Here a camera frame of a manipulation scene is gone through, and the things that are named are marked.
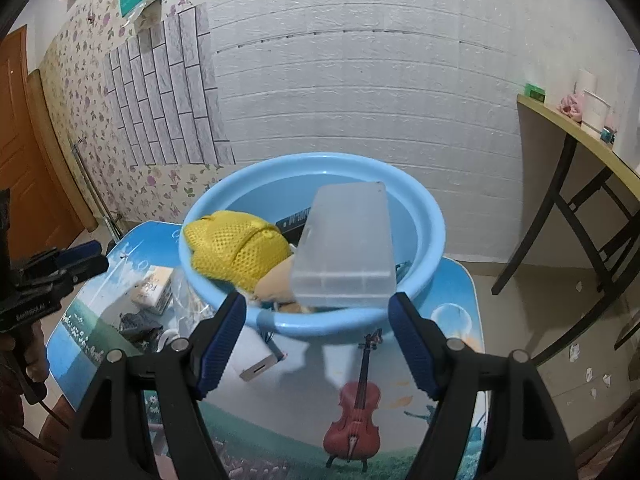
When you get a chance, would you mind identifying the white tissue pack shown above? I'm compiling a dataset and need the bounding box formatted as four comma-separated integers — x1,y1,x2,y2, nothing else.
130,266,174,315

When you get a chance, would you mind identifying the white plastic hook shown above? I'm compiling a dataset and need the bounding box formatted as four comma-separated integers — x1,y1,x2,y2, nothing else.
156,328,180,352

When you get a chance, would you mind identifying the cotton swab bag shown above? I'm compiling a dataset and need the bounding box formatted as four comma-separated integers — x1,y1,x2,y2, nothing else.
170,268,216,337

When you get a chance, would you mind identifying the yellow mesh bag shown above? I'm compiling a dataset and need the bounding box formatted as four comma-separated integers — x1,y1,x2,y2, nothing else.
183,210,292,292

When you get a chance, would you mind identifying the black product package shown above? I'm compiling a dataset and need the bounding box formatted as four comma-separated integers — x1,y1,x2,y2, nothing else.
276,207,310,246

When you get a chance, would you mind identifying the frosted plastic box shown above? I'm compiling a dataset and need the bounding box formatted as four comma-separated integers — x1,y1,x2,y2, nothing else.
291,182,396,309

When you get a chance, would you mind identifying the beige plush toy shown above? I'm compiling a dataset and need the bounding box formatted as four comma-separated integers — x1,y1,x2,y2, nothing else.
254,255,316,314

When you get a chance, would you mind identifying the metal broom pole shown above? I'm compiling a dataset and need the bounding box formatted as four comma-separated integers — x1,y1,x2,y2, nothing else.
72,140,124,243

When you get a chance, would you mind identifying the brown wooden door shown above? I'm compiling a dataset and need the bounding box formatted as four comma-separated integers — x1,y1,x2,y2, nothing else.
1,26,98,260

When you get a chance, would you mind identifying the white power bank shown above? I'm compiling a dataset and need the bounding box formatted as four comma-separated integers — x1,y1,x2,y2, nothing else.
230,326,286,382

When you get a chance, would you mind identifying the light blue plastic basin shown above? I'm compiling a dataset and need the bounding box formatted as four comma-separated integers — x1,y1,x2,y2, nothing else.
182,153,446,339

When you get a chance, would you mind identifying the wooden side table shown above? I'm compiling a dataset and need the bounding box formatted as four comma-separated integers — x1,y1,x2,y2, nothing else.
491,93,639,365

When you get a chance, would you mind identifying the white paper cup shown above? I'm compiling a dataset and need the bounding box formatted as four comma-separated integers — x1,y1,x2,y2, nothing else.
582,89,611,139

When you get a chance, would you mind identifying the pink cloth item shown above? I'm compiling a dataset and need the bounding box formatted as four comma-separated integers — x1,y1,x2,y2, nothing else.
558,92,585,124

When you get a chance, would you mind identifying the green small box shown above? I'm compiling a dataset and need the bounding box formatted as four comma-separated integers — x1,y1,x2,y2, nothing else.
524,82,546,103

